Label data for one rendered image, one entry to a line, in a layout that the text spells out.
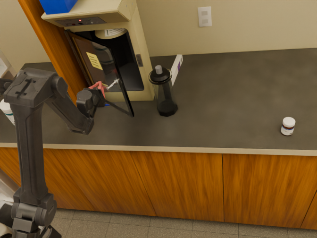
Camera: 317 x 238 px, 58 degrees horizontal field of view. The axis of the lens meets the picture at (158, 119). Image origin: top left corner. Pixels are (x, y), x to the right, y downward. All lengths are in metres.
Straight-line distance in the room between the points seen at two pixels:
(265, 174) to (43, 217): 1.01
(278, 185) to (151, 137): 0.69
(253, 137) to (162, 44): 0.84
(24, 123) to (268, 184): 1.20
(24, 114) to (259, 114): 1.01
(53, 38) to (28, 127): 0.71
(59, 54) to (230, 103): 0.84
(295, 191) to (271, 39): 0.83
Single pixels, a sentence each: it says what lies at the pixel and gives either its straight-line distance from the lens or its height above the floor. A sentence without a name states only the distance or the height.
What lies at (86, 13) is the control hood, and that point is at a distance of 1.17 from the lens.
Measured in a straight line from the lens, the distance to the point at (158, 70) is 1.27.
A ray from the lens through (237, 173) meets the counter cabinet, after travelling 1.49.
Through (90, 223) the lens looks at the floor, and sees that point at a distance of 2.32.
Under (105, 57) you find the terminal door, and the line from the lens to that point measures 1.21.
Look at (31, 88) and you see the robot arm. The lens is 0.74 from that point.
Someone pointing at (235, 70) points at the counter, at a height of 0.94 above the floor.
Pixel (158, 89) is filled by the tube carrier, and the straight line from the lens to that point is 1.30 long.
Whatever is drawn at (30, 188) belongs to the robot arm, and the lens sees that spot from 0.87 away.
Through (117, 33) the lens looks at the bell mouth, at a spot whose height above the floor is 1.33.
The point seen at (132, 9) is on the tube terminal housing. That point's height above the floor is 1.43.
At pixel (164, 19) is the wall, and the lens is 1.72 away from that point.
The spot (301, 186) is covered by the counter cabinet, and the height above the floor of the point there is 0.60.
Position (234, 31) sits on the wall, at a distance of 1.74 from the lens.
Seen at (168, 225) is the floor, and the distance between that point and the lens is 2.14.
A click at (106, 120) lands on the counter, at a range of 1.50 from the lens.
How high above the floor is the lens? 1.96
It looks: 46 degrees down
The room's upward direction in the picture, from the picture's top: 15 degrees counter-clockwise
